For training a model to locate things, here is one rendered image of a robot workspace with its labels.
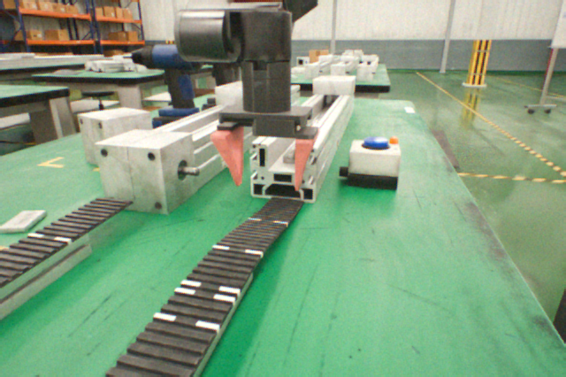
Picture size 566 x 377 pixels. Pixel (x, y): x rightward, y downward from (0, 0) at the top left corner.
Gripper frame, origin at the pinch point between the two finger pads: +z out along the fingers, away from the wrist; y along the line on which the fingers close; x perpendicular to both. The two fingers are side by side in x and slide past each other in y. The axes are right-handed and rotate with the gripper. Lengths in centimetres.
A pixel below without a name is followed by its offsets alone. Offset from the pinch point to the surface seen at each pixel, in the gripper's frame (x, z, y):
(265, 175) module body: -7.2, 1.9, 2.2
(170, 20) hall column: -1009, -79, 548
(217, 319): 22.8, 2.2, -2.0
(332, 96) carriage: -66, -2, -2
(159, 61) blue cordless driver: -41, -12, 37
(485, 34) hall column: -991, -40, -291
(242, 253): 13.8, 2.3, -1.0
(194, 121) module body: -22.2, -2.4, 20.3
